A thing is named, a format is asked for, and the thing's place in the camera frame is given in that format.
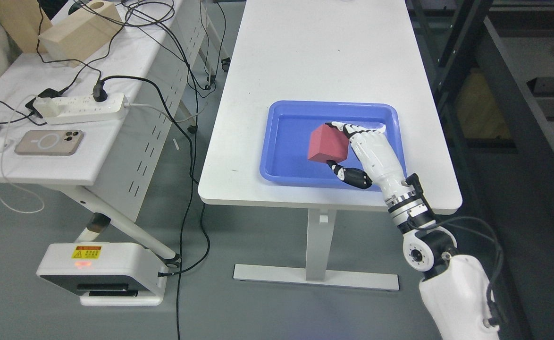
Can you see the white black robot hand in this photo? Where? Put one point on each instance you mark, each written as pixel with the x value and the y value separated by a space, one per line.
pixel 379 161

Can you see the pink block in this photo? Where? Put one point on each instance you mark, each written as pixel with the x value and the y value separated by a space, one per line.
pixel 327 144

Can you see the white robot base unit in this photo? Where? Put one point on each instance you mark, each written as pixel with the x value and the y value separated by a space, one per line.
pixel 106 274

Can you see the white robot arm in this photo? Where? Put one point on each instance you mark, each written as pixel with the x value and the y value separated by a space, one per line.
pixel 454 286

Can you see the blue tray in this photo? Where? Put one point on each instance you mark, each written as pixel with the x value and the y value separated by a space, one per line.
pixel 287 136

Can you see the black metal right shelf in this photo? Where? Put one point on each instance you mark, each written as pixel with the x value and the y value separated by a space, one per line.
pixel 491 68

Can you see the wooden block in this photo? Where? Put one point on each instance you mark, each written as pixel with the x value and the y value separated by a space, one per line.
pixel 82 33

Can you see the white power strip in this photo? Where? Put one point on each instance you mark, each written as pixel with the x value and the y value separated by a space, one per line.
pixel 80 109

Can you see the smartphone in beige case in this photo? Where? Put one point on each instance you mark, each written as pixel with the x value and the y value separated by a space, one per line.
pixel 50 142

